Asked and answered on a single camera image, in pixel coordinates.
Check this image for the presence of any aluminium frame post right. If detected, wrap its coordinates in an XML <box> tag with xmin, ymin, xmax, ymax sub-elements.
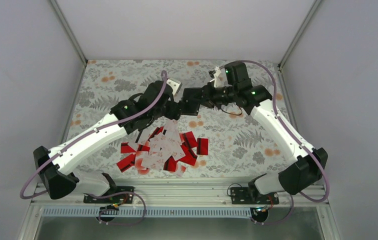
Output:
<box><xmin>278</xmin><ymin>0</ymin><xmax>323</xmax><ymax>69</ymax></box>

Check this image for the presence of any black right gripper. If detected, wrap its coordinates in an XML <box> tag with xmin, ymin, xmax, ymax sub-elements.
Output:
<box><xmin>189</xmin><ymin>81</ymin><xmax>237</xmax><ymax>110</ymax></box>

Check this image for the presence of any floral patterned table mat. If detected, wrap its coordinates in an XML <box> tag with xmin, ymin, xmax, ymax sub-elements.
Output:
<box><xmin>56</xmin><ymin>59</ymin><xmax>309</xmax><ymax>180</ymax></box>

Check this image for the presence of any black card holder wallet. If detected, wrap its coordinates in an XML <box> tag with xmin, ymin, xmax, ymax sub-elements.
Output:
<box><xmin>179</xmin><ymin>87</ymin><xmax>203</xmax><ymax>116</ymax></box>

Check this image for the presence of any red card far right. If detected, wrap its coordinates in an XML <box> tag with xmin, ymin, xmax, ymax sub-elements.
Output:
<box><xmin>196</xmin><ymin>138</ymin><xmax>209</xmax><ymax>156</ymax></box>

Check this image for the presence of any red card centre right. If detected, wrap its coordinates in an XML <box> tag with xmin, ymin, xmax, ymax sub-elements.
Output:
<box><xmin>181</xmin><ymin>131</ymin><xmax>198</xmax><ymax>149</ymax></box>

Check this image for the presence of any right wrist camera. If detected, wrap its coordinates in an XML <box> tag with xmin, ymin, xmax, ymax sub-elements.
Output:
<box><xmin>208</xmin><ymin>66</ymin><xmax>224</xmax><ymax>88</ymax></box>

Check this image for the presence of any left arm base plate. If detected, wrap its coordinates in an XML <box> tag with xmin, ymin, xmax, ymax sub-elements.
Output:
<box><xmin>83</xmin><ymin>186</ymin><xmax>135</xmax><ymax>205</ymax></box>

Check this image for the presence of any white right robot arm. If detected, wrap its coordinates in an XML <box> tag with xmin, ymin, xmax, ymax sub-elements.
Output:
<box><xmin>201</xmin><ymin>60</ymin><xmax>330</xmax><ymax>204</ymax></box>

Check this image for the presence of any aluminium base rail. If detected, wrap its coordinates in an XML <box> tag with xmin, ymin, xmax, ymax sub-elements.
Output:
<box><xmin>31</xmin><ymin>177</ymin><xmax>329</xmax><ymax>207</ymax></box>

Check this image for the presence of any red card lower right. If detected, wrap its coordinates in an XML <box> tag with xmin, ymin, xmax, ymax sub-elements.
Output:
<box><xmin>178</xmin><ymin>149</ymin><xmax>198</xmax><ymax>166</ymax></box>

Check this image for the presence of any slotted cable duct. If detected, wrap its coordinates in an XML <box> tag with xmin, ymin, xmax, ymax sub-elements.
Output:
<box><xmin>41</xmin><ymin>206</ymin><xmax>251</xmax><ymax>219</ymax></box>

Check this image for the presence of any white floral card centre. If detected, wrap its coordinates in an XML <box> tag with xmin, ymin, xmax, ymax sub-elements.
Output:
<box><xmin>148</xmin><ymin>133</ymin><xmax>184</xmax><ymax>157</ymax></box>

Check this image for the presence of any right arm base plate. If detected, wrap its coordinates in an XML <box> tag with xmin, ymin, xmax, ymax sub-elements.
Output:
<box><xmin>228</xmin><ymin>186</ymin><xmax>280</xmax><ymax>205</ymax></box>

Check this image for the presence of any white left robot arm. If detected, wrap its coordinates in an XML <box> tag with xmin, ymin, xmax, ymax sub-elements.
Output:
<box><xmin>33</xmin><ymin>78</ymin><xmax>182</xmax><ymax>203</ymax></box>

